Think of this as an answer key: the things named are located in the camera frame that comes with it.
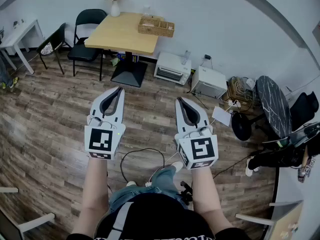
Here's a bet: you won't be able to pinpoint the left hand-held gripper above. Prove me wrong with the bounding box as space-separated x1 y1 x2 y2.
84 86 126 161

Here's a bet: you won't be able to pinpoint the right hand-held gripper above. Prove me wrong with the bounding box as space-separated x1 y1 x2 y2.
174 96 220 171

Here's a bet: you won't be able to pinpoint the wicker basket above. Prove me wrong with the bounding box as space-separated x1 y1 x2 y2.
138 16 176 38

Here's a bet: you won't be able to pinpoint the person's right forearm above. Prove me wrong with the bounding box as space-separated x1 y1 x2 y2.
191 165 235 232

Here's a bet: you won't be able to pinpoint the person's left forearm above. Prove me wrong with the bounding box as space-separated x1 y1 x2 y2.
71 156 111 235

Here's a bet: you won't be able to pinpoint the white box appliance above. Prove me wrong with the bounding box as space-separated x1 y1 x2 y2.
190 65 228 100

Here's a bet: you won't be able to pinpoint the blue printed box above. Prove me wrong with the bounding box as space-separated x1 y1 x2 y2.
117 51 139 63

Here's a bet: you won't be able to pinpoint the white paper sheet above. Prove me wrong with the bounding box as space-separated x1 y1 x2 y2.
211 105 233 128

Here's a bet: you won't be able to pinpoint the white power strip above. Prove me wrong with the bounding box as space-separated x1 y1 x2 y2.
225 99 242 110

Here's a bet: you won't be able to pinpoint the black round stool base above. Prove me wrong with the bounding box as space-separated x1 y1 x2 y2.
231 111 253 142

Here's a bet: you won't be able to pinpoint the white toaster oven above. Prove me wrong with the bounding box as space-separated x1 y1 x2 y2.
153 51 193 86

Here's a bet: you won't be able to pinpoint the black folding chair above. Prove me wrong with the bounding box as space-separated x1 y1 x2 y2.
67 8 109 82

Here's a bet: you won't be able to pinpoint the clear water bottle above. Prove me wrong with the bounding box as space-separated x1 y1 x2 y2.
180 50 192 66

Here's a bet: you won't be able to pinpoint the person's blue jeans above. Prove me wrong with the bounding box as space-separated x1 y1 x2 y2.
108 165 189 214

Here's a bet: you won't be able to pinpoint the black waist-mounted device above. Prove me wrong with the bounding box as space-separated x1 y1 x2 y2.
179 180 194 206

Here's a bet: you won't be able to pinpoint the light wooden table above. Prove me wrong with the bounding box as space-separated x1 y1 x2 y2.
84 11 165 88

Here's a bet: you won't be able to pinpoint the black marble round table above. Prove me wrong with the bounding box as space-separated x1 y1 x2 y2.
255 75 293 140

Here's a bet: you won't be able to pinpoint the black chair with patterned cushion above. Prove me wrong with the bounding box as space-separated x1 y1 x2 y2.
36 22 74 75

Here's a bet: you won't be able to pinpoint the white vase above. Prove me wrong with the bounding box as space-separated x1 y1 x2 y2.
110 0 121 18

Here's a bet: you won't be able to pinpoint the person's black shirt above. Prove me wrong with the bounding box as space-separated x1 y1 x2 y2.
69 192 254 240

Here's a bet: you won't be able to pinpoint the black office chair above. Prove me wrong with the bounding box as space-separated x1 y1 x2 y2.
289 91 320 133

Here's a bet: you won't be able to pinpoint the white desk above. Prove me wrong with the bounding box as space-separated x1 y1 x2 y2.
0 18 45 75

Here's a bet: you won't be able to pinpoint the white wooden bar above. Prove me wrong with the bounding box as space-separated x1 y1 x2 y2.
0 186 20 194

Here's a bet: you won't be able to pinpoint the black floor cable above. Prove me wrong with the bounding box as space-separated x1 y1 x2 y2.
119 147 166 185

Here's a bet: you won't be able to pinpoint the grey shoulder strap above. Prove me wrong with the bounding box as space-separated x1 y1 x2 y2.
107 201 135 240

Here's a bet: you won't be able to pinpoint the white wooden frame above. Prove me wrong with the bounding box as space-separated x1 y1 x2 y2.
0 212 56 240

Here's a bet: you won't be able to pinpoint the white frame with wood panel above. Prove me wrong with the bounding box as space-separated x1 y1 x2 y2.
235 199 305 240

